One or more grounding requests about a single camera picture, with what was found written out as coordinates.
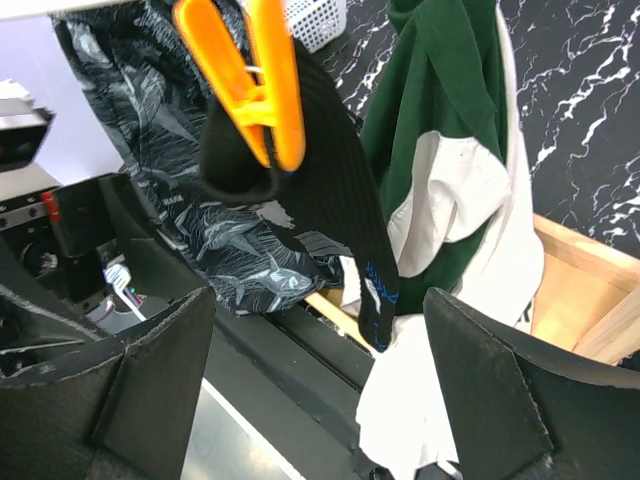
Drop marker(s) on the white plastic mesh basket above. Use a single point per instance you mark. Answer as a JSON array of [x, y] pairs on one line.
[[316, 23]]

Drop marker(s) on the black blue sock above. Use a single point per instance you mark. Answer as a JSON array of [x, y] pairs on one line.
[[328, 207]]

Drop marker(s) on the green and white garment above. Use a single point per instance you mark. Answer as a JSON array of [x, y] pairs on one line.
[[435, 135]]

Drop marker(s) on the dark patterned garment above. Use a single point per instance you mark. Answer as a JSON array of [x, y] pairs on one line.
[[151, 99]]

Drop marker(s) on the orange clothes peg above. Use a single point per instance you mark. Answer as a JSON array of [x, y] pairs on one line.
[[262, 99]]

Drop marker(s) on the white round clip hanger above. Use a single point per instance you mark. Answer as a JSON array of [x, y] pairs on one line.
[[15, 9]]

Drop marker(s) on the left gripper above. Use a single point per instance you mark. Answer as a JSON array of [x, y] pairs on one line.
[[67, 250]]

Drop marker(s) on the wooden hanging rack frame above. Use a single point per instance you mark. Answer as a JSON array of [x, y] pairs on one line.
[[588, 301]]

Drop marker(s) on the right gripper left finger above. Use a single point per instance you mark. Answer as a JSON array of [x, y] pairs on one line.
[[121, 408]]

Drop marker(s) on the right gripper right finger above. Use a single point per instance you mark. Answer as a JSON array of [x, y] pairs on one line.
[[521, 408]]

